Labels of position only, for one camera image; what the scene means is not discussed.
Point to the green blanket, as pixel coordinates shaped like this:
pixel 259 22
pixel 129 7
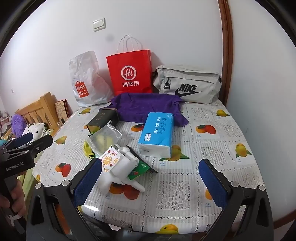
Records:
pixel 29 183

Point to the wooden headboard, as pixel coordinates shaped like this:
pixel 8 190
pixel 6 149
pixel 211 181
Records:
pixel 46 104

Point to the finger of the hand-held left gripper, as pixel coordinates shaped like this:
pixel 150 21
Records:
pixel 20 140
pixel 40 144

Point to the purple plush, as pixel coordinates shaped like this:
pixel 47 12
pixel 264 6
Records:
pixel 18 124

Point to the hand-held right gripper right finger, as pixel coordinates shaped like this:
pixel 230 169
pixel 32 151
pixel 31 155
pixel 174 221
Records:
pixel 212 185

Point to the red paper bag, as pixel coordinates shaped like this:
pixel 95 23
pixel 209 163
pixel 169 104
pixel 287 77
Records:
pixel 129 69

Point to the dark green tea box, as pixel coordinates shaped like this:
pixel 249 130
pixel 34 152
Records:
pixel 101 119

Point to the white light switch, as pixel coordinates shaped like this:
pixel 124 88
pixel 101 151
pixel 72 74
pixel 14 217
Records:
pixel 99 24

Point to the green snack packet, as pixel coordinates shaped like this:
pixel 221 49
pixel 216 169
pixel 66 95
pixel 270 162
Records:
pixel 138 171

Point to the blue tissue pack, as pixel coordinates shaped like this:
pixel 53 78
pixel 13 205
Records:
pixel 157 129

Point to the polka dot cloth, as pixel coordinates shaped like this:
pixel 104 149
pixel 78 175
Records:
pixel 34 128

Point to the grey waist bag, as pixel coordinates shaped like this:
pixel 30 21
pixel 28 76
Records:
pixel 185 76

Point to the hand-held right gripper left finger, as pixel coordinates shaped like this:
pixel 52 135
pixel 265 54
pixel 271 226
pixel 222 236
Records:
pixel 89 183

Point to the person's left hand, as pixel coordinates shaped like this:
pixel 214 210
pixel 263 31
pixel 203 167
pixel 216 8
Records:
pixel 18 204

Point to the patterned book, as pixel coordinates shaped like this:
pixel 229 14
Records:
pixel 60 109

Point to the purple towel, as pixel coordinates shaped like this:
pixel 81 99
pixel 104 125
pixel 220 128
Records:
pixel 143 104

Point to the wooden side table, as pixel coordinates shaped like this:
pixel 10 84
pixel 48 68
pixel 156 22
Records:
pixel 57 131

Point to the fruit-print wipe packet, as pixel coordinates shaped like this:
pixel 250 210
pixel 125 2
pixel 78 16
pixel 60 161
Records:
pixel 108 160

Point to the white plastic shopping bag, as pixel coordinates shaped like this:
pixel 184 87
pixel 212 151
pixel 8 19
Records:
pixel 87 69

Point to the brown wooden door frame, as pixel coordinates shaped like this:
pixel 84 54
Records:
pixel 227 46

